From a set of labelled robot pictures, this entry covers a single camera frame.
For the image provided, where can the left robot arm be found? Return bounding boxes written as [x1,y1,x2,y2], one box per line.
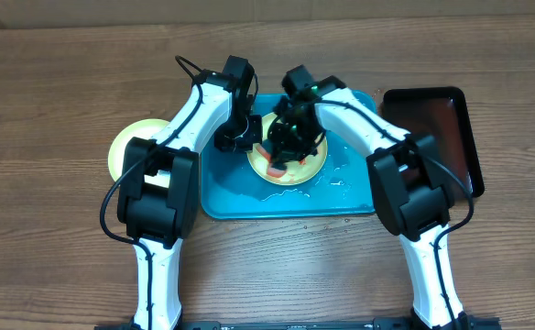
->
[111,56,261,329]

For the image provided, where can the teal plastic tray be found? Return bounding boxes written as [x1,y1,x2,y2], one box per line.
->
[200,90,378,220]

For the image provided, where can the black rectangular tray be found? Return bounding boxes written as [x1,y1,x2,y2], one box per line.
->
[378,86,485,198]

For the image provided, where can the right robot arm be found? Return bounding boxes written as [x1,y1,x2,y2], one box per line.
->
[265,66,473,329]

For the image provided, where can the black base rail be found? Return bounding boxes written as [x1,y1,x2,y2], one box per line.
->
[94,315,502,330]

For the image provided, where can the orange green sponge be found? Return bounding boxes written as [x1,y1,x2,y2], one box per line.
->
[250,144,306,182]

